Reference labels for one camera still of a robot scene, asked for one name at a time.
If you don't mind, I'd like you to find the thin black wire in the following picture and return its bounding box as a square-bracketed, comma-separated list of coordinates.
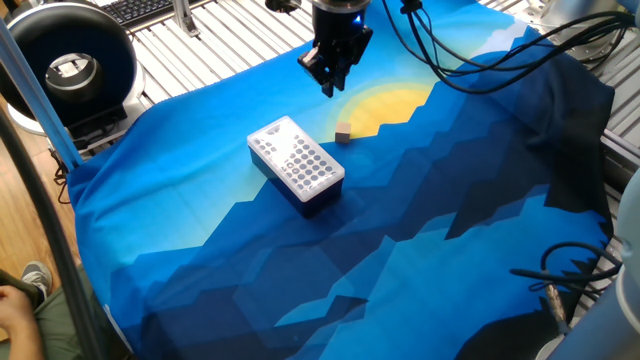
[49, 148, 72, 205]

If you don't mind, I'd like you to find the grey sneaker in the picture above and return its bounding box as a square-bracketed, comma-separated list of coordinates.
[20, 260, 54, 301]

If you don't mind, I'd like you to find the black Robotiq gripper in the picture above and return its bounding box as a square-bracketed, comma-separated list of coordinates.
[297, 0, 374, 99]

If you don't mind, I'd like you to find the blue tube rack white top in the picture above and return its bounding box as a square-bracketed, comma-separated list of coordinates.
[246, 115, 347, 219]

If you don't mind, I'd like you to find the person's left forearm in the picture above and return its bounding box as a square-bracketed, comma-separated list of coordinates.
[8, 319, 47, 360]

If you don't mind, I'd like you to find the blue mountain print cloth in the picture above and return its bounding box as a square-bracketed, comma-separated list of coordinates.
[67, 0, 616, 360]

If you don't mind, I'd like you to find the silver metal bracket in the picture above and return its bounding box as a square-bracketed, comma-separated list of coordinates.
[171, 0, 201, 39]

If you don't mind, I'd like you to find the blue aluminium frame post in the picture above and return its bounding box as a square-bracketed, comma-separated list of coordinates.
[0, 17, 84, 174]

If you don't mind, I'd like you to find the black gripper cable bundle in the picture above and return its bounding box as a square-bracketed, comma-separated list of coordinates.
[382, 0, 637, 96]

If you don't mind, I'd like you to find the black round ring lamp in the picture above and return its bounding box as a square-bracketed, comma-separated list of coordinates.
[0, 1, 147, 151]

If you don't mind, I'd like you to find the person's left hand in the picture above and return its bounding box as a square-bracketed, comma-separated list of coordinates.
[0, 285, 38, 330]

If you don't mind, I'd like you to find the black cable with metal plug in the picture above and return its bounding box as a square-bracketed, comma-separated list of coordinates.
[509, 241, 624, 334]

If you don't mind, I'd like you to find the green trousers leg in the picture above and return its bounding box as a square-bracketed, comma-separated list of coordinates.
[0, 268, 136, 360]

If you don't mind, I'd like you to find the black computer keyboard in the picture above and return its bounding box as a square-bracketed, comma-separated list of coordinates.
[99, 0, 201, 29]

